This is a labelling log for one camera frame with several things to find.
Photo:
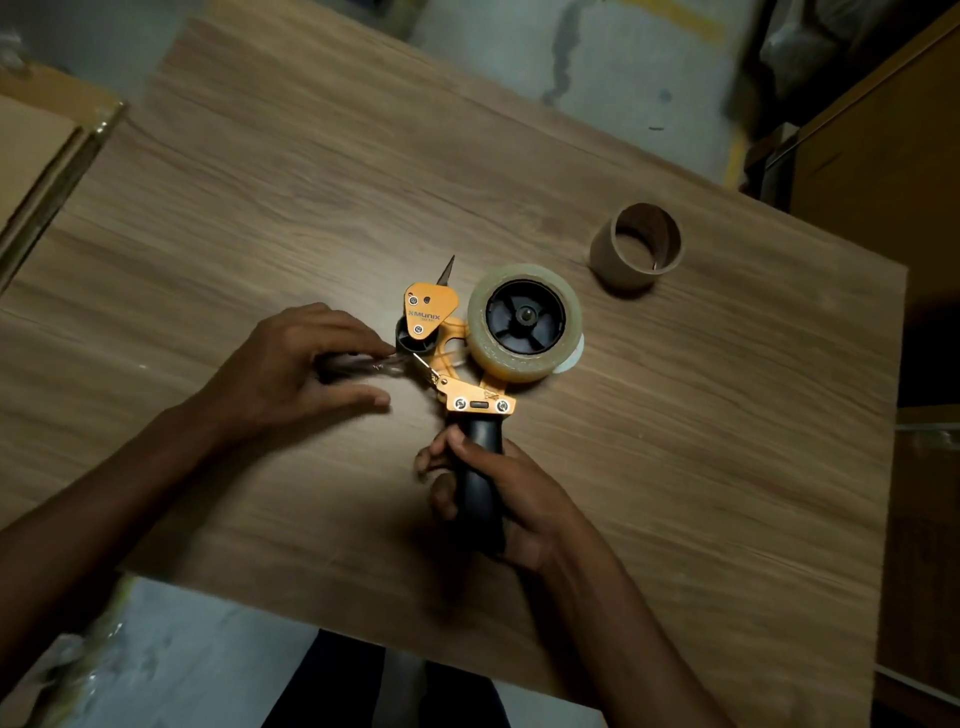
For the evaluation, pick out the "person's right hand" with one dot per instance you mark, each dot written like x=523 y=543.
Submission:
x=525 y=499

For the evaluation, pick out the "person's left hand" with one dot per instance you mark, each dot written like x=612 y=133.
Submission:
x=274 y=379

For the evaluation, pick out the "person's left thumb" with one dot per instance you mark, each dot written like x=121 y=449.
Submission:
x=349 y=399

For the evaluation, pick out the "person's right thumb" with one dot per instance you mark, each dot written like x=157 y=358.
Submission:
x=476 y=454

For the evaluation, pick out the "clear tape strip end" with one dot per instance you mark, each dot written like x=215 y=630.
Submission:
x=367 y=366

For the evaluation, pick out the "orange black tape dispenser gun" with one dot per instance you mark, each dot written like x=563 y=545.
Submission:
x=469 y=397

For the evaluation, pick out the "person's left forearm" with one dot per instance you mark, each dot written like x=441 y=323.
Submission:
x=82 y=547

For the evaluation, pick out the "person's right forearm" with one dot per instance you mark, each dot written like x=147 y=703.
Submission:
x=630 y=637

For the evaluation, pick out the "clear packing tape roll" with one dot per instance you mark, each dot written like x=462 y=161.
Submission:
x=525 y=324

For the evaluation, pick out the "person's dark trousers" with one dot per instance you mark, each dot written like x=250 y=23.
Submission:
x=375 y=686

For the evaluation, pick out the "empty brown cardboard tape core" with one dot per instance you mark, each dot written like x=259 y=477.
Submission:
x=636 y=246

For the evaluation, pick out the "crumpled clear plastic wrap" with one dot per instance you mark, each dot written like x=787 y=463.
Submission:
x=71 y=660

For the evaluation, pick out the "brown cardboard box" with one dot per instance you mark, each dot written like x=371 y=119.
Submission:
x=41 y=157

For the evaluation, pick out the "wooden cabinet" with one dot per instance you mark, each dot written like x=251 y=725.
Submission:
x=881 y=225

